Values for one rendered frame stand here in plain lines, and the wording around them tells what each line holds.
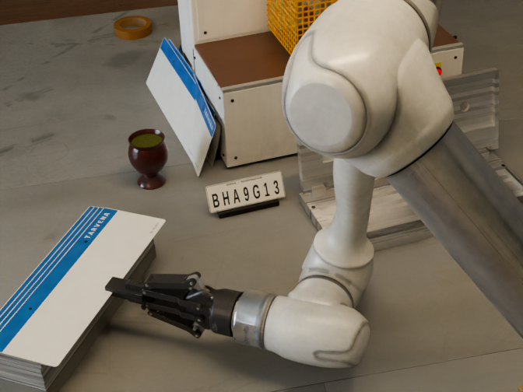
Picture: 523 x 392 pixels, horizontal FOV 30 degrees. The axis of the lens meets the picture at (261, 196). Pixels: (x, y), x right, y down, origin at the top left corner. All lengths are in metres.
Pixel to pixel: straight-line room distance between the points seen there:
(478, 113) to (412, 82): 1.04
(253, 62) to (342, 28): 1.07
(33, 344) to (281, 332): 0.39
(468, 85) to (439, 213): 0.97
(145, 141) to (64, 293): 0.48
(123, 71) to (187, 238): 0.74
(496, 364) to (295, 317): 0.36
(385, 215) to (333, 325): 0.47
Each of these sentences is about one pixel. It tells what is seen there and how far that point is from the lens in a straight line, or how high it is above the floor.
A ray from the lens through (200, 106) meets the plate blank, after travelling 2.15.
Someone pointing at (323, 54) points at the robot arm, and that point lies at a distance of 1.01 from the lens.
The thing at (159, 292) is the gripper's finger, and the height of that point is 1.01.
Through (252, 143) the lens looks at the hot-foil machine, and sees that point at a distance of 2.09.
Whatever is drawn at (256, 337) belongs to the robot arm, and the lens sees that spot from 1.55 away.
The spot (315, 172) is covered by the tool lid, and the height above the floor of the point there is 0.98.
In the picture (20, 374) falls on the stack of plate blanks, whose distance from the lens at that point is 1.62.
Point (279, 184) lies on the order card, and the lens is 1.99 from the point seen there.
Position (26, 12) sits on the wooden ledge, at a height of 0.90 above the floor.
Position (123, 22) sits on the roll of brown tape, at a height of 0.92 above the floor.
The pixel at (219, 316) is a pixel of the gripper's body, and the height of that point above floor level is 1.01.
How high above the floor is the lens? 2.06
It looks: 35 degrees down
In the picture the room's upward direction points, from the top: 2 degrees counter-clockwise
